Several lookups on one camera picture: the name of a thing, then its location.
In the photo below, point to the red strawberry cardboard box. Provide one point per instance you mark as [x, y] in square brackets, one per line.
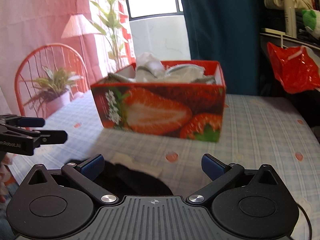
[191, 111]

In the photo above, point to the pink printed backdrop cloth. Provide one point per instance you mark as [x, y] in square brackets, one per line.
[27, 25]

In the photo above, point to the dark shelf table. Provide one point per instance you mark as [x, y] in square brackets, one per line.
[283, 37]

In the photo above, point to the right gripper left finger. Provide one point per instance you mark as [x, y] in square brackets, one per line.
[59, 204]

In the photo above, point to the white frosted plastic bag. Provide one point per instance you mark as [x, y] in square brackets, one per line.
[132, 164]

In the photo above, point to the white mesh zipper pouch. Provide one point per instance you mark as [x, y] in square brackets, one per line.
[150, 69]

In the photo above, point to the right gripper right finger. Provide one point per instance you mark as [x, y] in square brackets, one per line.
[244, 203]

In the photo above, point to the red plastic bag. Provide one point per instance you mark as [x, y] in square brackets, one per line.
[296, 68]

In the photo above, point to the green white plush toy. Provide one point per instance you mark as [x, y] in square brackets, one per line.
[311, 20]

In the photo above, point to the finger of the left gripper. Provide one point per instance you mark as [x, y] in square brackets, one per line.
[51, 137]
[22, 121]

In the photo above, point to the dark teal curtain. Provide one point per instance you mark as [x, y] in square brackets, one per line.
[226, 31]

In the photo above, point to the black knit cloth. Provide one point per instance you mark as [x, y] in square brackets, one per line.
[122, 181]

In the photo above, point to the checkered strawberry tablecloth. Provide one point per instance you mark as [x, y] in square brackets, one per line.
[255, 131]

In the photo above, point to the white spray bottle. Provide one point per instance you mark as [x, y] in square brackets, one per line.
[290, 18]

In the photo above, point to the person left hand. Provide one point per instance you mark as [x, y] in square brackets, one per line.
[6, 175]

